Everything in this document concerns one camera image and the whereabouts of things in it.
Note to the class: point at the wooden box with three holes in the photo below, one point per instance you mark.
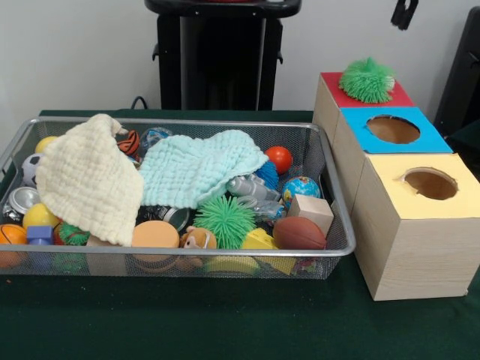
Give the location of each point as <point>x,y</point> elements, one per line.
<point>420,255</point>

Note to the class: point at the cream muslin cloth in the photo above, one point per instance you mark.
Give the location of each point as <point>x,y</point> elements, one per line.
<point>86,180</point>

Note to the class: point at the plain wooden block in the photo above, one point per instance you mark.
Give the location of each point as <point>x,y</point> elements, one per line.
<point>311,212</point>

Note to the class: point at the green spiky ball with eyes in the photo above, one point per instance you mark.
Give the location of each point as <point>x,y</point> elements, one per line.
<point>366,80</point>

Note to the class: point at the blue spiky ball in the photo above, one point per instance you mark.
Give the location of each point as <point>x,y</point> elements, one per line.
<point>268,175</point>

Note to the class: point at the clear mesh bin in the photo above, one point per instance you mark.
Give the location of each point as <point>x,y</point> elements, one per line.
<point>335,225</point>

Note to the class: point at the brown toy football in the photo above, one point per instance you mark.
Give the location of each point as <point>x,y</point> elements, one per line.
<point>299,233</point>

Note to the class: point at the dark green side table cloth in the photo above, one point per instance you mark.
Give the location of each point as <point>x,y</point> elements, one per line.
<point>469,144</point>

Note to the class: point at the blue globe ball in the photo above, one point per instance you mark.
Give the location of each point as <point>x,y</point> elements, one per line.
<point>301,190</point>

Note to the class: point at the red ball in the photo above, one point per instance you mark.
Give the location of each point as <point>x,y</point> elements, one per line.
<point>279,159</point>

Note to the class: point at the mint green muslin cloth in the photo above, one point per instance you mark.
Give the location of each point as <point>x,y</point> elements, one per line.
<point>195,169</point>

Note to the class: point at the dark green tablecloth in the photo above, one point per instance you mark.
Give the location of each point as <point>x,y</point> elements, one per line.
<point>225,322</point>

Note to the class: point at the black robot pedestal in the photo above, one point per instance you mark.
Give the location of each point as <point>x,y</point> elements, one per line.
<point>217,60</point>

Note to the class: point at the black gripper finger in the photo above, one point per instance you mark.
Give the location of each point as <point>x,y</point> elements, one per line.
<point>405,13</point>

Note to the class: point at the plain green spiky ball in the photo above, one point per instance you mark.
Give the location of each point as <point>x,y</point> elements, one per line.
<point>225,221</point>

